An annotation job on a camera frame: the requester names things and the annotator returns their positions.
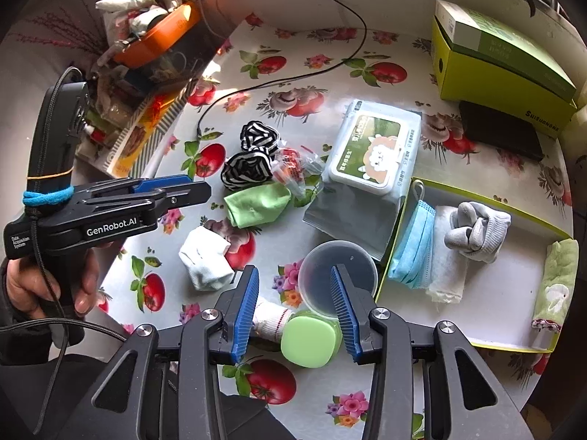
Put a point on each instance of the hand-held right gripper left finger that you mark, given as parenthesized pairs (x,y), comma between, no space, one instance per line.
(245,316)

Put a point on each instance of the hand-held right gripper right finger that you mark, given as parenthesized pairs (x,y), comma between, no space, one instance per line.
(346,316)

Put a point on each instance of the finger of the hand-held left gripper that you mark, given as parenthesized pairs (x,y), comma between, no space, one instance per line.
(160,184)
(188,195)

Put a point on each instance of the white red patterned sock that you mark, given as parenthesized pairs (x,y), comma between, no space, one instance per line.
(270,321)

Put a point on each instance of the black white striped sock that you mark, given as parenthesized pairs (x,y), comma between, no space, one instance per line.
(257,135)
(245,169)

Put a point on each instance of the green cloth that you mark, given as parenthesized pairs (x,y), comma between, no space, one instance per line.
(254,206)

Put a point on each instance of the white cloth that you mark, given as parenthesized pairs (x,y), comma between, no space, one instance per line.
(204,261)

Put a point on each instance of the blue face mask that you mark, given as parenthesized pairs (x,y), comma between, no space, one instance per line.
(412,247)

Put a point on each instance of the white towel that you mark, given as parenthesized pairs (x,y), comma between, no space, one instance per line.
(447,261)

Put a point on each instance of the yellow-green box tray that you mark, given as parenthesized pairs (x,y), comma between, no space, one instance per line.
(500,302)

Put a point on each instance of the grey sock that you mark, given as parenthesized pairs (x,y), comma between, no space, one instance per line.
(481,233)

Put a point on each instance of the green towel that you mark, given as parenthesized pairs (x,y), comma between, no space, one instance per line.
(557,279)

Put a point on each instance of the person's left hand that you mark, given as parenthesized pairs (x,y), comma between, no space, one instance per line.
(87,284)

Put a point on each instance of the green round case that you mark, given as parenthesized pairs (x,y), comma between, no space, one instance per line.
(307,339)

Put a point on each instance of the clear plastic container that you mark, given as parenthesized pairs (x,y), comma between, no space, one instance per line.
(316,275)

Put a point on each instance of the floral tablecloth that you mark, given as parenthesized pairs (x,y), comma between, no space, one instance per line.
(321,389)

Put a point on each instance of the red white tube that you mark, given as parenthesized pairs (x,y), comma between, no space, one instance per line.
(97,135)

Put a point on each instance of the grey pouch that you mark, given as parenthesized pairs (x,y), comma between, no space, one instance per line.
(353,220)

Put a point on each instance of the clear packet with red item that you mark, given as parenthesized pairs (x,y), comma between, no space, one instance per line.
(291,165)

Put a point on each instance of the orange basin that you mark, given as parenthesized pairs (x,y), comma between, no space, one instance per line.
(160,41)

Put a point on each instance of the wet wipes pack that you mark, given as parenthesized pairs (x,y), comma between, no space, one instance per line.
(367,156)

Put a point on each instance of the dried red branches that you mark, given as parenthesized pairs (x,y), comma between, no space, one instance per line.
(69,41)

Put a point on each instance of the white plastic bag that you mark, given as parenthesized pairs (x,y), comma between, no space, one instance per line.
(124,2)

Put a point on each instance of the person's dark clothing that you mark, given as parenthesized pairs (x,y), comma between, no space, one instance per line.
(27,398)

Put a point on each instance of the black box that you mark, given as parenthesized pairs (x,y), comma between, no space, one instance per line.
(495,130)

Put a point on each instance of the yellow-green cardboard box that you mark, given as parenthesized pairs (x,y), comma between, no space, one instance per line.
(458,78)

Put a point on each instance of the green white carton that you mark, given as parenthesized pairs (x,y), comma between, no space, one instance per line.
(495,41)

